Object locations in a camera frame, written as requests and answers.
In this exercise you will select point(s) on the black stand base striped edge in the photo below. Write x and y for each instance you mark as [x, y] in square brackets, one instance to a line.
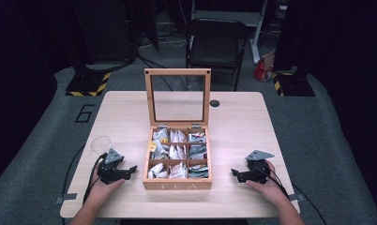
[291, 84]
[88, 84]

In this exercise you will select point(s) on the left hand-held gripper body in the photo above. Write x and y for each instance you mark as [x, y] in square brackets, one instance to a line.
[110, 167]

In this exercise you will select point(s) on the white desk leg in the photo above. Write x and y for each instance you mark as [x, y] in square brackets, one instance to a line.
[257, 34]

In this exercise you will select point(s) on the person's left hand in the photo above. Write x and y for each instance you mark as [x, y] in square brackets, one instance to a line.
[103, 189]

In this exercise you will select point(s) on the pile of tea bag packets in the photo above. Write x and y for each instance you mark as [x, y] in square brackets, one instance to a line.
[177, 153]

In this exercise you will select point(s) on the black round table grommet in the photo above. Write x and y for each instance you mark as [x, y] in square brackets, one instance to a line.
[214, 103]

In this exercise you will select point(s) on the wooden tea box with glass lid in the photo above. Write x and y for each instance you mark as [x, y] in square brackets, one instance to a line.
[177, 184]

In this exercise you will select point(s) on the person's right hand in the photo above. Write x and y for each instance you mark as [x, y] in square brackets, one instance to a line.
[269, 189]

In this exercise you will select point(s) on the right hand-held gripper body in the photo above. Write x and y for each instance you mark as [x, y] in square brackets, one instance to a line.
[258, 168]

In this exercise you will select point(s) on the grey tape strip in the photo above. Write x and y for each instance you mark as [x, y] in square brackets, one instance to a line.
[66, 198]
[296, 197]

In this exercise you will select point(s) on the red and white bag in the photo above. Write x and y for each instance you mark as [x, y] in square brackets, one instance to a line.
[264, 67]

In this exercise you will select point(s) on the black folding chair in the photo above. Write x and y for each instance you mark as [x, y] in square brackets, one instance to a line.
[216, 47]

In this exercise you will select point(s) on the clear glass cup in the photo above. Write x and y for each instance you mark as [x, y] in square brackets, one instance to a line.
[100, 144]

